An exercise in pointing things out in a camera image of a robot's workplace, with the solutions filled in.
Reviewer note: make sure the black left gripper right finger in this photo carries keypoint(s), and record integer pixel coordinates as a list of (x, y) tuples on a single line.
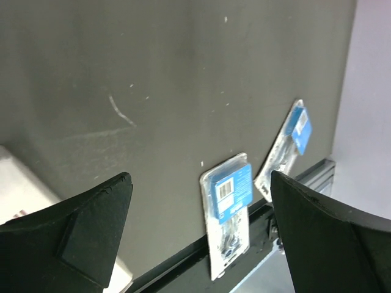
[(330, 246)]

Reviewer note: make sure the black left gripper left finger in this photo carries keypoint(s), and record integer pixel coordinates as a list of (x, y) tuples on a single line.
[(70, 246)]

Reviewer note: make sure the white Harry's razor box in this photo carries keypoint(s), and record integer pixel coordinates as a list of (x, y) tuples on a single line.
[(22, 193)]

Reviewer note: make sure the blue Gillette razor blister pack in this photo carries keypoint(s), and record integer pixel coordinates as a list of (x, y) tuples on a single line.
[(226, 194)]

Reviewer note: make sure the blue tilted razor blister pack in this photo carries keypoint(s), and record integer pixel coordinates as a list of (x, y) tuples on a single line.
[(290, 143)]

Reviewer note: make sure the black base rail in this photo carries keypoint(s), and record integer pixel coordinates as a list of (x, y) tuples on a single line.
[(189, 269)]

